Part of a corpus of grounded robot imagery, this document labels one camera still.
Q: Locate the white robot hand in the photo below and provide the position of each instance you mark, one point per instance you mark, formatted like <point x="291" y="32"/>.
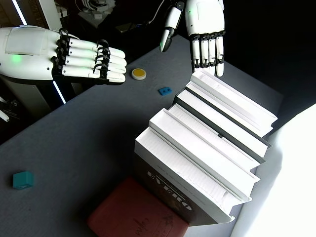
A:
<point x="29" y="49"/>
<point x="205" y="17"/>

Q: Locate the large white book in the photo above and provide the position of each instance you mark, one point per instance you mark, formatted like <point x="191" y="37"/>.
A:
<point x="202" y="153"/>

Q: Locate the white book K Fashionindia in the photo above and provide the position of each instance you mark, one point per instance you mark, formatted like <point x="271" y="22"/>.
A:
<point x="234" y="96"/>

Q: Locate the white book K 1000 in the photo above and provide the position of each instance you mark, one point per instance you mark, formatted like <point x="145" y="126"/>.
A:
<point x="234" y="112"/>

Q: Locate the black book The Most Excellent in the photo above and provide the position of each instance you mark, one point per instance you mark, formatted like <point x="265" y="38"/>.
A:
<point x="222" y="121"/>

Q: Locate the black book Covering Commute label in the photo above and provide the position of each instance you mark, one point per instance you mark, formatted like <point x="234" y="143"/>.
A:
<point x="212" y="136"/>

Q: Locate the white book EVERO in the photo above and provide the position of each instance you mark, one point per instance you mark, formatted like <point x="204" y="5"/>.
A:
<point x="177" y="170"/>

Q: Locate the red clothbound book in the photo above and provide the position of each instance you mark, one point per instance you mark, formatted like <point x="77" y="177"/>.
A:
<point x="133" y="212"/>

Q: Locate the white stand column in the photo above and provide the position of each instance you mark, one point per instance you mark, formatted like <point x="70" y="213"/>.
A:
<point x="27" y="96"/>

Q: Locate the blue two-hole block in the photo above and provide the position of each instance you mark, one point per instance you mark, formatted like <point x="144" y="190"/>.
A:
<point x="165" y="91"/>

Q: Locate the white disc with yellow centre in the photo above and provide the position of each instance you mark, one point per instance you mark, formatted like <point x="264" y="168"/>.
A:
<point x="139" y="73"/>

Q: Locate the grey table cloth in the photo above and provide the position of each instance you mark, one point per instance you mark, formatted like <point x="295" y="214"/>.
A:
<point x="86" y="135"/>

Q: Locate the teal cube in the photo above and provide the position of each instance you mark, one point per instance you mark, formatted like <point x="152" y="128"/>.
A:
<point x="22" y="180"/>

